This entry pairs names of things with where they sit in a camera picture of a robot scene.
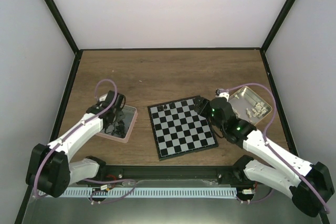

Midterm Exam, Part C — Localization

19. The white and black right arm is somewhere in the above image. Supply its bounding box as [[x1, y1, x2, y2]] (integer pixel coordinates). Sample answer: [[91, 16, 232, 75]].
[[195, 97, 335, 217]]

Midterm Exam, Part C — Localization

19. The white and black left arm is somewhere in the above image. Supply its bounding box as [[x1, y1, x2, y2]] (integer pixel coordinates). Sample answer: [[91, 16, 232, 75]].
[[26, 91, 126, 197]]

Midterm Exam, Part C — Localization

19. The pile of black chess pieces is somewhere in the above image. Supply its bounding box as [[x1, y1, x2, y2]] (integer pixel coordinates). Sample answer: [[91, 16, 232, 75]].
[[104, 120, 126, 138]]

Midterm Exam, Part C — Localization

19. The pile of white chess pieces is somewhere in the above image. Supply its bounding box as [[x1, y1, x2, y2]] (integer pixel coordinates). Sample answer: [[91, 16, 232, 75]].
[[230, 92, 267, 120]]

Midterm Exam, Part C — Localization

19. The pink tray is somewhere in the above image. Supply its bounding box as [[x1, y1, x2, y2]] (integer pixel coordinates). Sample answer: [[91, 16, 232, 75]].
[[96, 105, 138, 143]]

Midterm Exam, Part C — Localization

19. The black and silver chessboard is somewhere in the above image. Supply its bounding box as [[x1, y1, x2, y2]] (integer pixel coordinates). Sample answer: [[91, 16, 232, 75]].
[[148, 95, 218, 161]]

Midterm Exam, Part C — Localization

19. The gold metal tin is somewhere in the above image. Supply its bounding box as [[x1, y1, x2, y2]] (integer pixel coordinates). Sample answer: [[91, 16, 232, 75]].
[[228, 86, 272, 125]]

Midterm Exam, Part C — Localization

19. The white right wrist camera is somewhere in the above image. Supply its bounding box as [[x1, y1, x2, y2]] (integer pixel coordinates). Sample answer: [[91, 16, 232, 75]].
[[215, 89, 230, 101]]

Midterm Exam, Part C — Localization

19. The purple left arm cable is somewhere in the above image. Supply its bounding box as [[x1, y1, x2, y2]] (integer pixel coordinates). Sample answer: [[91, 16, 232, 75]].
[[31, 78, 119, 198]]

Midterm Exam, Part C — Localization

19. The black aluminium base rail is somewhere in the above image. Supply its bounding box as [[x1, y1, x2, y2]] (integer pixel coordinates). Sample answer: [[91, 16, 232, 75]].
[[31, 165, 312, 185]]

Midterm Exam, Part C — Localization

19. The light blue slotted cable duct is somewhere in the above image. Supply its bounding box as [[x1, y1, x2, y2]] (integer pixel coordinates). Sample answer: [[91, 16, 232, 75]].
[[61, 187, 237, 199]]

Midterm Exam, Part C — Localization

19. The black frame post left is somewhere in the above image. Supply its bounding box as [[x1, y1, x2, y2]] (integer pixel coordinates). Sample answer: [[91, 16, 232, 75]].
[[44, 0, 79, 55]]

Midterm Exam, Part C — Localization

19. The black frame post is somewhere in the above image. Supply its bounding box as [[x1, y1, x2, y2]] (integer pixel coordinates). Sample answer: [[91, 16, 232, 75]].
[[260, 0, 296, 52], [44, 0, 79, 55]]

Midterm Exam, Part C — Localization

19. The black frame post right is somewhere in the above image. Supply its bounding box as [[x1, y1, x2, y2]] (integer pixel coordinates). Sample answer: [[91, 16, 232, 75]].
[[260, 0, 296, 52]]

